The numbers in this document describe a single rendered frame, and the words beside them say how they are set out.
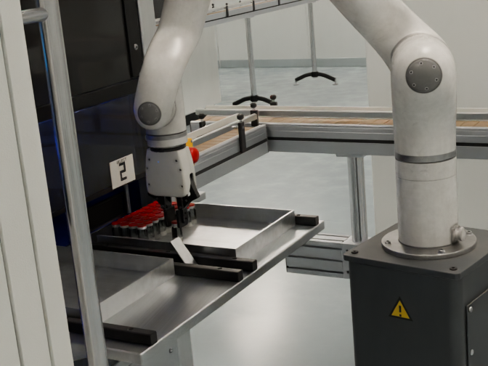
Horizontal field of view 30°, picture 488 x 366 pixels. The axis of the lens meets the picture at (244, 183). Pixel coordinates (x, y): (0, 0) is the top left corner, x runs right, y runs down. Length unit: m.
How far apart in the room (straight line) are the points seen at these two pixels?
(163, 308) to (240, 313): 2.21
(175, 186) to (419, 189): 0.49
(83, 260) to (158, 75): 0.73
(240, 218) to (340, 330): 1.60
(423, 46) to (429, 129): 0.17
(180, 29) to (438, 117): 0.52
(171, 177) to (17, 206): 0.92
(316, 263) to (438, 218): 1.16
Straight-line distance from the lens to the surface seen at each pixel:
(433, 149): 1.78
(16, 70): 0.98
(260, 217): 2.03
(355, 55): 10.49
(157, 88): 1.76
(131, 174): 2.06
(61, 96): 1.05
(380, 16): 1.77
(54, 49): 1.04
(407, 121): 1.76
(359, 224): 2.85
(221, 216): 2.08
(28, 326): 1.02
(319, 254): 2.92
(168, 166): 1.88
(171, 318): 1.57
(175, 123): 1.85
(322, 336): 3.55
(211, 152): 2.55
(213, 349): 3.52
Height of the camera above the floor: 1.49
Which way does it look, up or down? 15 degrees down
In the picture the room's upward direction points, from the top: 5 degrees counter-clockwise
